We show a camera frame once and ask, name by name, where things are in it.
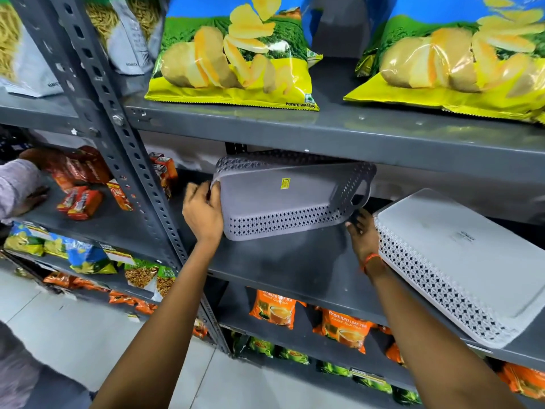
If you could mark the person's left hand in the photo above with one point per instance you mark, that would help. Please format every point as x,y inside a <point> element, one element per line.
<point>203,215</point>

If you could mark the person's right hand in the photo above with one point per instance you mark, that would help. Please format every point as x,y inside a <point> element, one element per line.
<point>365,238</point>

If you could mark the person's left thumb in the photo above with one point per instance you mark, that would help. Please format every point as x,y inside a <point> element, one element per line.
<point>216,193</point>

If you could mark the person's right thumb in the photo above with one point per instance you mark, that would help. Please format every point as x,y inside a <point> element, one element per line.
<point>351,228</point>

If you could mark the grey perforated plastic basket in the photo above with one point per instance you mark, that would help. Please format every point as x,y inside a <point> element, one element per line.
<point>272,204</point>

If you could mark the person's right forearm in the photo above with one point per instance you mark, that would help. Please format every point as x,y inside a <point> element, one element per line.
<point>425,336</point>

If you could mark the another person's forearm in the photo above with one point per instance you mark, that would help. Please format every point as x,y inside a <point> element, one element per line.
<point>17,183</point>

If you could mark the person's left forearm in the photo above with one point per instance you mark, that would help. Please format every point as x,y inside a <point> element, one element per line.
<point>166,319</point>

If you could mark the orange wrist thread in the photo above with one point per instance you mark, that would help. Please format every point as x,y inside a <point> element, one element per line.
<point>369,258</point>

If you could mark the stack of red small boxes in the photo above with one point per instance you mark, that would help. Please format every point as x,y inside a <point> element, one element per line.
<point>165,168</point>

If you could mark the orange white snack packet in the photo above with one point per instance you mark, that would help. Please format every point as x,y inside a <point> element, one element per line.
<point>119,195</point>

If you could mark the grey metal shelving rack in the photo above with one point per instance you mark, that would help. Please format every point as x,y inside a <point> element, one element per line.
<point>38,111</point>
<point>340,131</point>

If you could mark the green peanut snack packet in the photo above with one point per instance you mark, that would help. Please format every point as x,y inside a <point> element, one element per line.
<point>166,281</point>
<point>140,274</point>

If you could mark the orange tea packet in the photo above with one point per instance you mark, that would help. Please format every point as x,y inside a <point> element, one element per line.
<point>345,332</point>
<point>274,308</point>
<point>523,381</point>
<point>394,354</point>

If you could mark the white perforated plastic basket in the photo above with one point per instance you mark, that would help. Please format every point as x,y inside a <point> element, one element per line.
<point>460,259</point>

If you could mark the red biscuit packet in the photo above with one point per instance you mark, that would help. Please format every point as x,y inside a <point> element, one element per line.
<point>70,198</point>
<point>86,204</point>

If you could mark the pile of red snack packets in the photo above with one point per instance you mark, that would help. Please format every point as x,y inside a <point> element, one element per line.
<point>83,166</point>

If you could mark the yellow potato chips bag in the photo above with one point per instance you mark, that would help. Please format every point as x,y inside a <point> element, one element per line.
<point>460,63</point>
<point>238,59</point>

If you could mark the blue yellow chips packet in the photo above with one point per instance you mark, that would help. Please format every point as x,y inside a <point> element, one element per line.
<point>56,247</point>
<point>89,257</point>
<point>23,240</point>

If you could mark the row of orange snack packets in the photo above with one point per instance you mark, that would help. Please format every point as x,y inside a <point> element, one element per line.
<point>89,286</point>

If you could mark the clear fried noodle snack packet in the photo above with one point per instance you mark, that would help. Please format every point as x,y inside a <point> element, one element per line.
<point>25,59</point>
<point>123,33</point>

